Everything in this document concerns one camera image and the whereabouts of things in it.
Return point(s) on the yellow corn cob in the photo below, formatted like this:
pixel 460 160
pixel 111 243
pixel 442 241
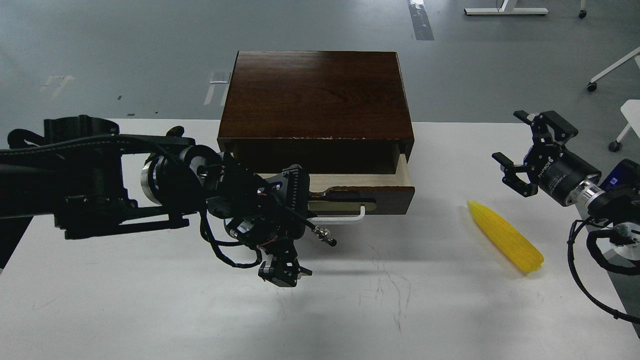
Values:
pixel 516 247

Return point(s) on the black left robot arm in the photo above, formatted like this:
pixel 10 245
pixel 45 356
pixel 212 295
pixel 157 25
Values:
pixel 97 181

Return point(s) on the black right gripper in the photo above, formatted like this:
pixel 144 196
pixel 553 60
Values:
pixel 554 169

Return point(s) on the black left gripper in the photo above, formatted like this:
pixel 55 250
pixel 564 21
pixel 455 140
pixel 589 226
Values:
pixel 283 268

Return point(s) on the wooden drawer with white handle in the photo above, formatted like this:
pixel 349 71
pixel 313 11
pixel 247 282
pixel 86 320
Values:
pixel 341 184

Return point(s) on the grey floor tape strip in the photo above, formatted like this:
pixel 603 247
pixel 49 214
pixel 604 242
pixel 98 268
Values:
pixel 420 20

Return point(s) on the dark wooden cabinet box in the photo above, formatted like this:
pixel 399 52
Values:
pixel 331 112

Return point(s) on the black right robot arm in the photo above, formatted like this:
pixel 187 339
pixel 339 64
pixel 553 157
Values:
pixel 612 202

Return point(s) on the white desk base bar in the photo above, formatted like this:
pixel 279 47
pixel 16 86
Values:
pixel 507 8

